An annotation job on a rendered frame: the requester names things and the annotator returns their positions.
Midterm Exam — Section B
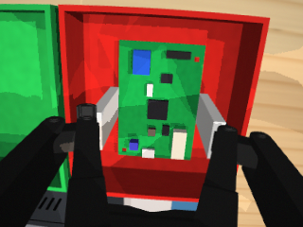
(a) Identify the green circuit board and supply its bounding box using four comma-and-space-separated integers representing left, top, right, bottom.
118, 40, 205, 160

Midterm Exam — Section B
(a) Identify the green bin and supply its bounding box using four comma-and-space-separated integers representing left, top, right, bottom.
0, 4, 71, 192

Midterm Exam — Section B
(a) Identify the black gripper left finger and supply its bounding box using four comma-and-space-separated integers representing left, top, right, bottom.
0, 87, 119, 227

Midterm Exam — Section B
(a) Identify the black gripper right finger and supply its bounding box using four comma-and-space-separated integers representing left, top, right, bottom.
192, 94, 303, 227

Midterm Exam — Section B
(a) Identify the red open-top bin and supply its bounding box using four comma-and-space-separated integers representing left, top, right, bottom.
59, 5, 270, 202

